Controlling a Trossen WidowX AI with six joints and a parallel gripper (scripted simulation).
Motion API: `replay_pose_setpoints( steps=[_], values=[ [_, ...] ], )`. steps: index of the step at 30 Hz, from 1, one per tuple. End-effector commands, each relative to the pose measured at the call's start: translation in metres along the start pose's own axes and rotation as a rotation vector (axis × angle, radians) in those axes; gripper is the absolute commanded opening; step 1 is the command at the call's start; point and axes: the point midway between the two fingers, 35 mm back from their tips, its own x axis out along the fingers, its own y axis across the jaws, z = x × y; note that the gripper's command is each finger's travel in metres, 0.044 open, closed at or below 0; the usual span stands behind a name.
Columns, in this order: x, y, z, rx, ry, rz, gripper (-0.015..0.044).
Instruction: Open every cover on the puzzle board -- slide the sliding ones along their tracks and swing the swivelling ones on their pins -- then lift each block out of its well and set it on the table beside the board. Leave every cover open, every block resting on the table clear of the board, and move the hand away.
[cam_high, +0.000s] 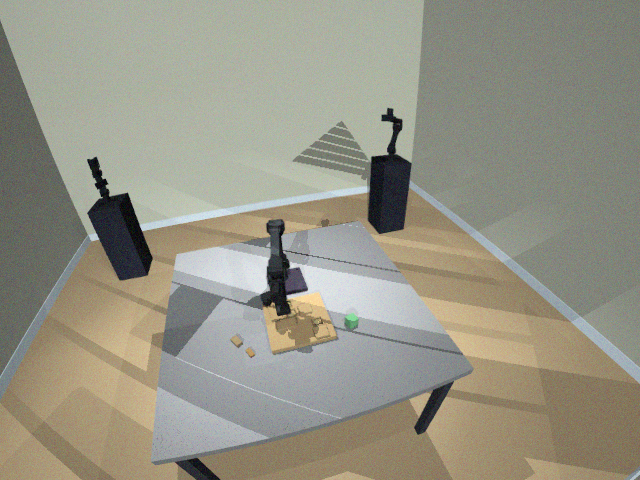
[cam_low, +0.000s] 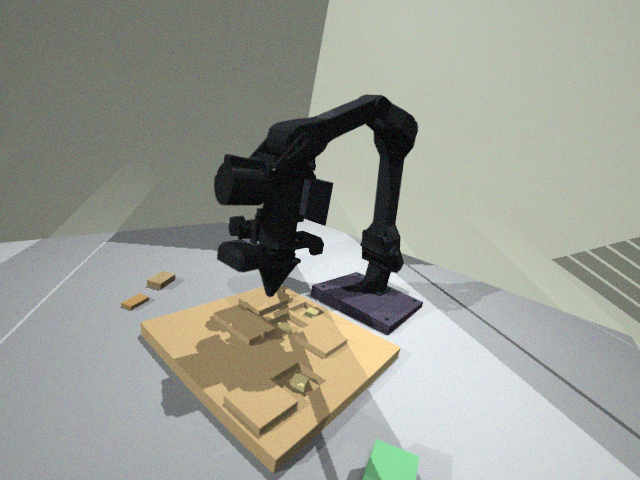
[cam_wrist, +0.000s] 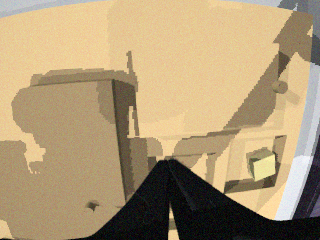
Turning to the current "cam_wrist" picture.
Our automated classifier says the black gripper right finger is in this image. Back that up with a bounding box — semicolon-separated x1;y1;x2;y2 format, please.
168;160;320;240

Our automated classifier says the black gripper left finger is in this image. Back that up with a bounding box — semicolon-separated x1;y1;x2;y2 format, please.
69;160;171;240

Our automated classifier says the olive yellow block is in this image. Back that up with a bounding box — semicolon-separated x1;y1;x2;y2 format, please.
248;149;276;181

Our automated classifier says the tan puzzle board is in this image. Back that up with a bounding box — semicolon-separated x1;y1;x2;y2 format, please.
0;0;313;240

